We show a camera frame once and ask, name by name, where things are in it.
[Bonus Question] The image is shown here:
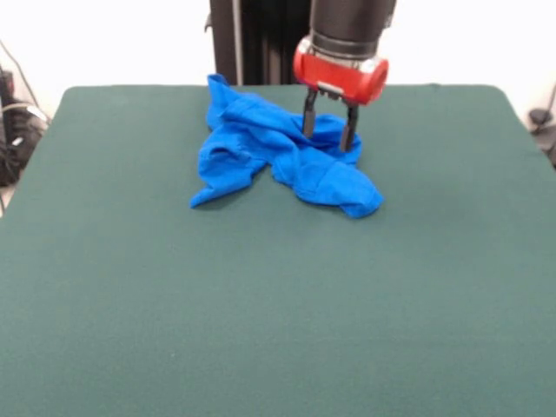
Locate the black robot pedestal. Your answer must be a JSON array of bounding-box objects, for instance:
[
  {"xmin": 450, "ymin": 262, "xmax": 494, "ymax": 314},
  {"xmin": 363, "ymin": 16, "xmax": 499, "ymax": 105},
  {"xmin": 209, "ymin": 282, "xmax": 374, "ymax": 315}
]
[{"xmin": 203, "ymin": 0, "xmax": 314, "ymax": 87}]

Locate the black cable bundle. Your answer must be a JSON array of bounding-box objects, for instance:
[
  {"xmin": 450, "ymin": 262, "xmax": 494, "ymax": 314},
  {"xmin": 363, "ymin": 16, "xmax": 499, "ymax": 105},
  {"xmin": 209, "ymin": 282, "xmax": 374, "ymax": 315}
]
[{"xmin": 0, "ymin": 102, "xmax": 50, "ymax": 188}]

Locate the dark green table cloth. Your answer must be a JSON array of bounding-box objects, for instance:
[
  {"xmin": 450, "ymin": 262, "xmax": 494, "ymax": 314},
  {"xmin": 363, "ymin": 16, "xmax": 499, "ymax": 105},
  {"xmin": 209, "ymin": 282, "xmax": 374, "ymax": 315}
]
[{"xmin": 0, "ymin": 84, "xmax": 556, "ymax": 417}]

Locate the small black box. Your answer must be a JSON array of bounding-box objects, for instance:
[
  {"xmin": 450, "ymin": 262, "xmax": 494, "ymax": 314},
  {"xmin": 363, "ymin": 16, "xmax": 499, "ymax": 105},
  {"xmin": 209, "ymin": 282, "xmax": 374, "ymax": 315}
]
[{"xmin": 0, "ymin": 67, "xmax": 17, "ymax": 109}]

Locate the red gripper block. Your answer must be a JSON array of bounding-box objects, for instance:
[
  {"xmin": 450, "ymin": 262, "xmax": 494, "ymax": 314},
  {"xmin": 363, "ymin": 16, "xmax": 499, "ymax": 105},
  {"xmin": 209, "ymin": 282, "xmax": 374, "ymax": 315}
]
[{"xmin": 292, "ymin": 41, "xmax": 390, "ymax": 153}]

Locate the blue shirt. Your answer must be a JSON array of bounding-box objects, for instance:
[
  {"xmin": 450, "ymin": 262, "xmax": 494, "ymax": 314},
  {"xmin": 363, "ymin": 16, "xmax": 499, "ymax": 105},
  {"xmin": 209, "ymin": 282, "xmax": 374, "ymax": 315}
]
[{"xmin": 189, "ymin": 73, "xmax": 386, "ymax": 220}]

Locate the black plug with cable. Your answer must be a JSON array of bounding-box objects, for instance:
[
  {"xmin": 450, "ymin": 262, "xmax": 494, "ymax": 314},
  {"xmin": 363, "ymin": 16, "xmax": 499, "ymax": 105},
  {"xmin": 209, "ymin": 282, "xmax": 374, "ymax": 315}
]
[{"xmin": 527, "ymin": 108, "xmax": 556, "ymax": 170}]

